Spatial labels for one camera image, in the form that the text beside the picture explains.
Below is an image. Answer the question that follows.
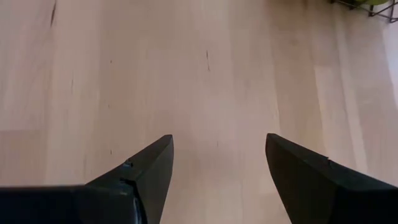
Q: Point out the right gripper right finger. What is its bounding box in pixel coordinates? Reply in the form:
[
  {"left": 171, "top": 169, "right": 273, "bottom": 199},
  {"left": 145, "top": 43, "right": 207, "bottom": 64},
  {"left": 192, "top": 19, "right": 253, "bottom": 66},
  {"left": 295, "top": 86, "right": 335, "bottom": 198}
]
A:
[{"left": 265, "top": 133, "right": 398, "bottom": 224}]

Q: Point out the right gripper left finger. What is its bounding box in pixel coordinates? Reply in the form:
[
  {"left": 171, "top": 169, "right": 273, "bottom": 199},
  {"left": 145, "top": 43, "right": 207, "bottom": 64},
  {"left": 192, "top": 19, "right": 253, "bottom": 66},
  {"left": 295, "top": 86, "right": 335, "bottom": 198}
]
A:
[{"left": 0, "top": 134, "right": 175, "bottom": 224}]

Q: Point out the wire basket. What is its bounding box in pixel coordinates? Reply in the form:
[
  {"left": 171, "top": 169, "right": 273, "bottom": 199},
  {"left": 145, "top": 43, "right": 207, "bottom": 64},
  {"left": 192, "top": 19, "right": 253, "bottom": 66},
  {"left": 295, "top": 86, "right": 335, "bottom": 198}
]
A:
[{"left": 329, "top": 0, "right": 398, "bottom": 24}]

